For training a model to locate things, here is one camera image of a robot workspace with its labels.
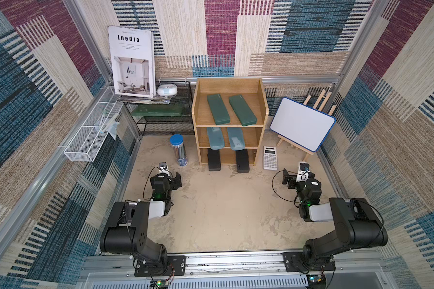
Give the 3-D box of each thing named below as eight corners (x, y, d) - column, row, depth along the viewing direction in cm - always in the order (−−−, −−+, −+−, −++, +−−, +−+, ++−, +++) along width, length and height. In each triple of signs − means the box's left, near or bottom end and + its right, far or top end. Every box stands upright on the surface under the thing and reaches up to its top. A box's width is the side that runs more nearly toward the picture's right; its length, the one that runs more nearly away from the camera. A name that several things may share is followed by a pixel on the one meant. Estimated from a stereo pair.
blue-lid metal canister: (176, 166, 105) (169, 143, 90) (178, 157, 109) (171, 133, 94) (187, 166, 105) (181, 143, 90) (188, 157, 109) (183, 133, 94)
